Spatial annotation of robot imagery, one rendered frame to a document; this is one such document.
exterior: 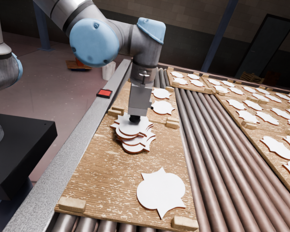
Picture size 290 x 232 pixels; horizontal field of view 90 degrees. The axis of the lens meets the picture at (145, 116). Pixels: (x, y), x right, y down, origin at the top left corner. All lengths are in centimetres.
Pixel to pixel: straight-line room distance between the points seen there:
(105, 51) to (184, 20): 563
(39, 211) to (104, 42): 40
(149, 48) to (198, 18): 559
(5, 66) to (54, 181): 36
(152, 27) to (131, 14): 532
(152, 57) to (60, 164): 42
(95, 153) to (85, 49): 34
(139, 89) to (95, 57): 20
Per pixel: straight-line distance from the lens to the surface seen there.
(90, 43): 27
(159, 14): 573
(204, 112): 97
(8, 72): 62
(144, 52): 41
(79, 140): 59
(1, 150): 59
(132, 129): 52
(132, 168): 49
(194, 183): 55
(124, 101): 80
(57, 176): 51
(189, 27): 592
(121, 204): 43
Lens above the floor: 133
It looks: 34 degrees down
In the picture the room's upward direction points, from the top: 13 degrees clockwise
